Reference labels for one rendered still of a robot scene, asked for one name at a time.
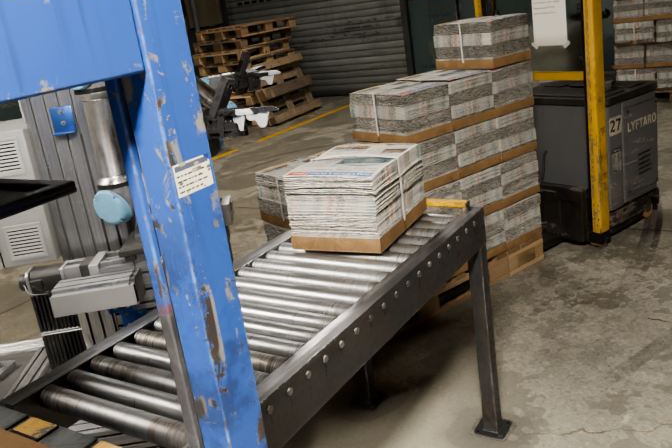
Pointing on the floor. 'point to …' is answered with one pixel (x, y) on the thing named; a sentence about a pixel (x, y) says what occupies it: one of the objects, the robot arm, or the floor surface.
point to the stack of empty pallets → (241, 51)
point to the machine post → (184, 227)
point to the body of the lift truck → (641, 132)
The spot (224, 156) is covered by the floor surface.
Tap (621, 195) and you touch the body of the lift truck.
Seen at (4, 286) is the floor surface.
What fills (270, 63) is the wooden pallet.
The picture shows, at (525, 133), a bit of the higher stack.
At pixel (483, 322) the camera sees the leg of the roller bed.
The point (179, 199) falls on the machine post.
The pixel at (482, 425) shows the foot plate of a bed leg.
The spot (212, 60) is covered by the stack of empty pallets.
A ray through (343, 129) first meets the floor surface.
